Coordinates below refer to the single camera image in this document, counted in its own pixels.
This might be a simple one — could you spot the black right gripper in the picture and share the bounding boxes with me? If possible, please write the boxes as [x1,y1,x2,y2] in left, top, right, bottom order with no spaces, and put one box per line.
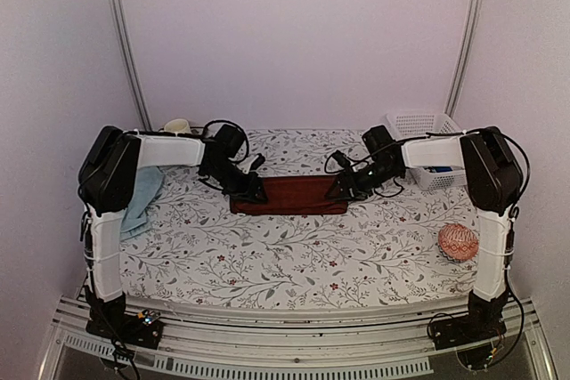
[326,159,401,202]

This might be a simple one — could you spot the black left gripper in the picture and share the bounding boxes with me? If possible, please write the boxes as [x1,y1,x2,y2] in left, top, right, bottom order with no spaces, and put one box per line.
[205,159,269,203]

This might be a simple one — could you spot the dark red towel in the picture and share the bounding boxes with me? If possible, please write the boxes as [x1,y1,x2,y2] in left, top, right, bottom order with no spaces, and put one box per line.
[230,175,348,215]

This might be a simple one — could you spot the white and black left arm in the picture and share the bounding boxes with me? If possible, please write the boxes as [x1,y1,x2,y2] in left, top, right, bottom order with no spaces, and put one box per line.
[77,121,267,339]

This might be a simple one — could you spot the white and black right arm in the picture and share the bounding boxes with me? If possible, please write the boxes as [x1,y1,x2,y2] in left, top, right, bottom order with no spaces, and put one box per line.
[326,125,530,341]

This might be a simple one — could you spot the white perforated plastic basket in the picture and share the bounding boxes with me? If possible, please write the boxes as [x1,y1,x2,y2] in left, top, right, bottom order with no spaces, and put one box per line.
[386,113,467,190]

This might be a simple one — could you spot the blue object in basket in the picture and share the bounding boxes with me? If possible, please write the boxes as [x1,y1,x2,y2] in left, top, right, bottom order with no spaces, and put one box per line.
[427,166,453,174]

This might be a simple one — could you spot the cream ribbed ceramic mug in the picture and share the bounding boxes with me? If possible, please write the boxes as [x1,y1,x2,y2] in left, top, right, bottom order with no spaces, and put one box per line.
[161,118,191,134]

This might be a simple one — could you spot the light blue towel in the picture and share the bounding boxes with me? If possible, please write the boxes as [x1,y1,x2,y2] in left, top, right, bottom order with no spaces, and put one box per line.
[120,166,164,241]

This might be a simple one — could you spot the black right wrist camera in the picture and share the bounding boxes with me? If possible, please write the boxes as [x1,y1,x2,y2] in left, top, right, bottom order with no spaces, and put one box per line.
[362,125,395,155]

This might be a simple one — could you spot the black left camera cable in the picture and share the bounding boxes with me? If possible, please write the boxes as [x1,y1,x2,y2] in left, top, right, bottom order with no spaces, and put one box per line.
[202,119,266,174]

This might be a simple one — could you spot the black camera cable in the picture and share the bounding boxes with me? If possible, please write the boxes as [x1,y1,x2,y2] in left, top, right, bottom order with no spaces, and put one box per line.
[202,119,266,174]
[323,141,404,198]

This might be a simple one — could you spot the black right camera cable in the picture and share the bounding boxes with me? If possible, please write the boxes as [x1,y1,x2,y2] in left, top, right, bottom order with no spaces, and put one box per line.
[323,141,404,198]

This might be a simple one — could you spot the aluminium front rail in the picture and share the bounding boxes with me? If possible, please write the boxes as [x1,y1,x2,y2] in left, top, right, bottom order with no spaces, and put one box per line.
[37,295,558,380]

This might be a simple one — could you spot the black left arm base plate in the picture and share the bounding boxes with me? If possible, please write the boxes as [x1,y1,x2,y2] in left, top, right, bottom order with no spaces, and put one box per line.
[85,310,164,350]

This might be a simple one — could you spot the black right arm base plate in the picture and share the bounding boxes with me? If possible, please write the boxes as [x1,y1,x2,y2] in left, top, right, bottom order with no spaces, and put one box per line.
[427,313,507,350]

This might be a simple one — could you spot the aluminium frame post right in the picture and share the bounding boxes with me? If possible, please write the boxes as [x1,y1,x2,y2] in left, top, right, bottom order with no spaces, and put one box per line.
[444,0,483,117]

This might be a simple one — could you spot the aluminium frame post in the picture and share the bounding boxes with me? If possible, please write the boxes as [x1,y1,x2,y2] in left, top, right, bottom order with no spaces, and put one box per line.
[109,0,152,131]
[444,0,483,117]

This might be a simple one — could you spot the aluminium frame post left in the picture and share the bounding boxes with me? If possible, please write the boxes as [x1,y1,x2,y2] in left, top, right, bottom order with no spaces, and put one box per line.
[109,0,152,131]

